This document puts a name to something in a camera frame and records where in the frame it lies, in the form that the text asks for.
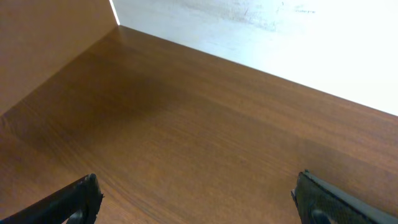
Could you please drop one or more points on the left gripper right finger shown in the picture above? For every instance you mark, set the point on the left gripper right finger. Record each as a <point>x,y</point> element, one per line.
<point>318,201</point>

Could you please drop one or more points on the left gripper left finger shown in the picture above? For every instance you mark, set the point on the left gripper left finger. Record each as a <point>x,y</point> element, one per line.
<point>78,202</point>

